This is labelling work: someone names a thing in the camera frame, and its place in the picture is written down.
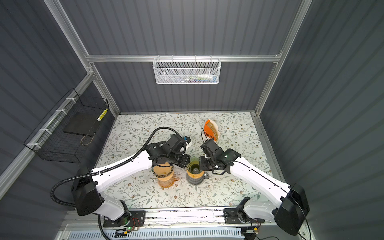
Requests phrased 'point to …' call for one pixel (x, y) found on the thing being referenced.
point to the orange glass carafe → (167, 181)
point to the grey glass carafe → (196, 181)
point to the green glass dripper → (193, 166)
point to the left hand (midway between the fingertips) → (191, 162)
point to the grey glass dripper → (159, 176)
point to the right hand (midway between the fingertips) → (202, 165)
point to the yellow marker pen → (101, 116)
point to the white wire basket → (187, 72)
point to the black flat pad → (84, 123)
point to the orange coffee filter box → (211, 130)
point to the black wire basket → (49, 139)
